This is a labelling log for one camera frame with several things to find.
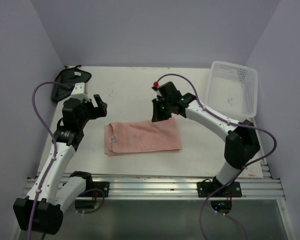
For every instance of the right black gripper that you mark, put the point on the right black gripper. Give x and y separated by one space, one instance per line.
156 116

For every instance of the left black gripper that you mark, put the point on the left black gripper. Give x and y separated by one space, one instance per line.
98 111

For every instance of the pink towel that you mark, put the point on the pink towel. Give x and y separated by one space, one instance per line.
141 137

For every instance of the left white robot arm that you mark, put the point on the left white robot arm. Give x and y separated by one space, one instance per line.
42 209

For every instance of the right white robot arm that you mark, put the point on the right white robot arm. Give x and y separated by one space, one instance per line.
241 141

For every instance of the black cloth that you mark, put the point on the black cloth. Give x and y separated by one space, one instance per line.
69 76

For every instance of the white plastic basket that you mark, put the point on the white plastic basket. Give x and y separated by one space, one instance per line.
232 90

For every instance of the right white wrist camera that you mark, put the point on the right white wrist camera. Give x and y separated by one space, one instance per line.
157 91

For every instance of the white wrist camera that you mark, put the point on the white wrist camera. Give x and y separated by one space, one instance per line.
80 92
157 91

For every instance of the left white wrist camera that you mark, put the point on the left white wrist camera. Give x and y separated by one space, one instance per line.
80 92

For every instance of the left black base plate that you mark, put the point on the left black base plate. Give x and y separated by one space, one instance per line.
103 186

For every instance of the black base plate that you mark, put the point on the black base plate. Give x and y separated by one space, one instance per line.
206 187
103 186

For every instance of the aluminium mounting rail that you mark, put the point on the aluminium mounting rail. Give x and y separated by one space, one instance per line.
128 187

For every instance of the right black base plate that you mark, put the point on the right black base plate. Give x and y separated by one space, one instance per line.
206 187

